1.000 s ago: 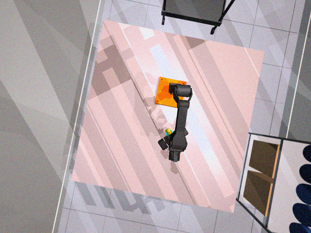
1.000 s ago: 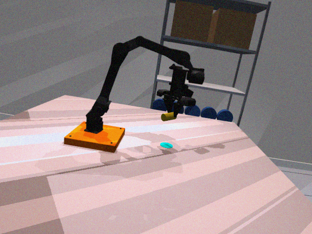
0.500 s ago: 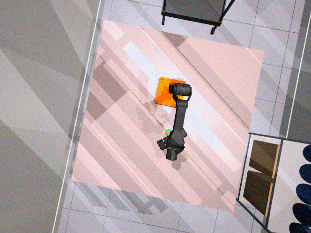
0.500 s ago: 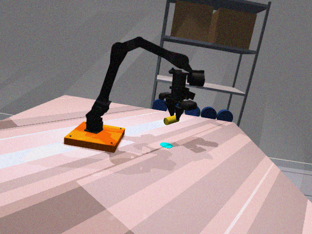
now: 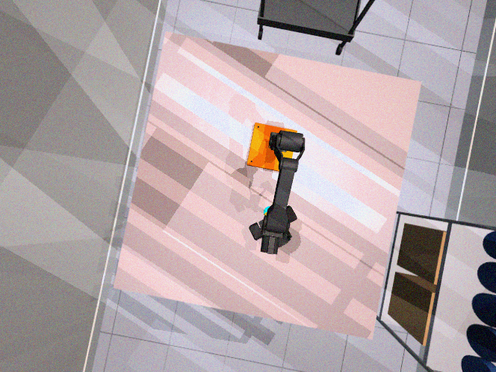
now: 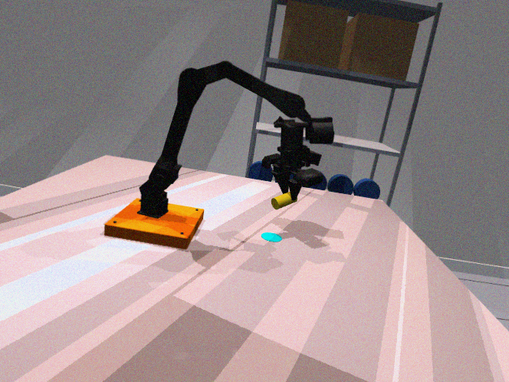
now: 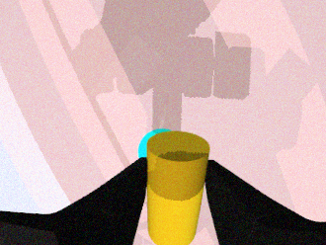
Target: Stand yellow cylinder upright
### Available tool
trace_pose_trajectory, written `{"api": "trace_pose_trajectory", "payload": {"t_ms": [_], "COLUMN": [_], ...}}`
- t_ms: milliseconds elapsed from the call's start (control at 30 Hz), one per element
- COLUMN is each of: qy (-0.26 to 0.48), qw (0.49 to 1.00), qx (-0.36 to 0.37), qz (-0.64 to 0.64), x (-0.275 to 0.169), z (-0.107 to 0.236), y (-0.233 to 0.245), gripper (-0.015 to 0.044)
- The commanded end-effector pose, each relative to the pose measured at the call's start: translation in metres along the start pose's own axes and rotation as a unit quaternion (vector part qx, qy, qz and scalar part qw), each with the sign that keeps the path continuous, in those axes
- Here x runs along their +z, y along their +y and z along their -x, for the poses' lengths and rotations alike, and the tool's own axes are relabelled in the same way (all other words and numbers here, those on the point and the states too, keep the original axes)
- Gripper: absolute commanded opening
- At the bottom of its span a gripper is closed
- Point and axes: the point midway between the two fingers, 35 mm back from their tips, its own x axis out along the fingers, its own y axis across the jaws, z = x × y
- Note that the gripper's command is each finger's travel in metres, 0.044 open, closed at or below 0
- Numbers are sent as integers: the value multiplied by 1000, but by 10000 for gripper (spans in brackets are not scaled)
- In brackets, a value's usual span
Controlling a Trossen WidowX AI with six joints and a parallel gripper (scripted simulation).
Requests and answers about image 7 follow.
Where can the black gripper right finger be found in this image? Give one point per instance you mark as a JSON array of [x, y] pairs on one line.
[[244, 216]]

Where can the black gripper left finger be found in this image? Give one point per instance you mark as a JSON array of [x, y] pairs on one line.
[[108, 216]]

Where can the cyan circle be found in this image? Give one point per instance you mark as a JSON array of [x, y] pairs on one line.
[[143, 141]]

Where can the yellow tall cylinder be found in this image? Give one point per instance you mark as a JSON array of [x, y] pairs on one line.
[[176, 167]]

